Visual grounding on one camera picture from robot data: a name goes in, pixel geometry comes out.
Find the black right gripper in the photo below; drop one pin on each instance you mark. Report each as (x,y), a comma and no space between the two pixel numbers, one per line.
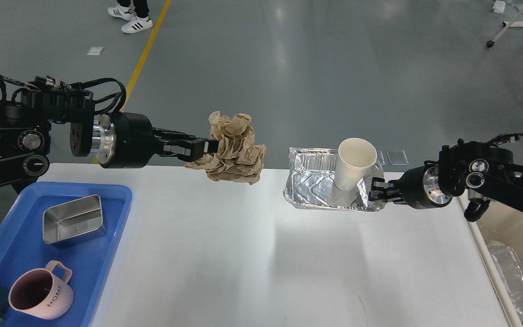
(417,188)

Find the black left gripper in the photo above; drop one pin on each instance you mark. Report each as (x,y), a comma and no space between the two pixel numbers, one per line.
(128,140)

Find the white paper cup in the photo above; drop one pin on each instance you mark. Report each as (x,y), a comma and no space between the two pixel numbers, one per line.
(355,156)

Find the brown paper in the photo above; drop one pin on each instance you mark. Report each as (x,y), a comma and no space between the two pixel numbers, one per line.
(238,159)

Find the aluminium foil tray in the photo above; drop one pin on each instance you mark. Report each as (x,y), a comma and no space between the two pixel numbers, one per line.
(311,185)

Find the steel rectangular container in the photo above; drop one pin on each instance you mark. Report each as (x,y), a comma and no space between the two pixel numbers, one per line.
(73,222)

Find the pink ribbed mug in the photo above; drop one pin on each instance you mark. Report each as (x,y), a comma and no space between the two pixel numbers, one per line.
(43,292)

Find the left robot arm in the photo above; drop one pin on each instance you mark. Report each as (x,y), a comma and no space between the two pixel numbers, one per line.
(27,111)

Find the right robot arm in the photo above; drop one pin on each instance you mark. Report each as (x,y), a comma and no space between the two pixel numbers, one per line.
(483,170)

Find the left clear floor plate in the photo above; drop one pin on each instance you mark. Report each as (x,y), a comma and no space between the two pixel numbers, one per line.
(380,157)

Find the clear floor plate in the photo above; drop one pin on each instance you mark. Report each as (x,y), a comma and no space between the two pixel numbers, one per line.
(380,157)
(397,157)

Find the right clear floor plate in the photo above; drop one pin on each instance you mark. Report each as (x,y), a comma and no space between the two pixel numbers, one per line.
(397,157)

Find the walking person black trousers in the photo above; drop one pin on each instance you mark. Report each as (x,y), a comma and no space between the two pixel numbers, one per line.
(134,12)

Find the foil tray in bin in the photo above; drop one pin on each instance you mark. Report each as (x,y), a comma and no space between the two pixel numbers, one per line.
(510,270)

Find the beige plastic bin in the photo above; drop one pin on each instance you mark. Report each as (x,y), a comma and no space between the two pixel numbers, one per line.
(503,224)

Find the blue plastic tray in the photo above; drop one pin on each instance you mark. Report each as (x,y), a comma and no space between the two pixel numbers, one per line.
(22,247)

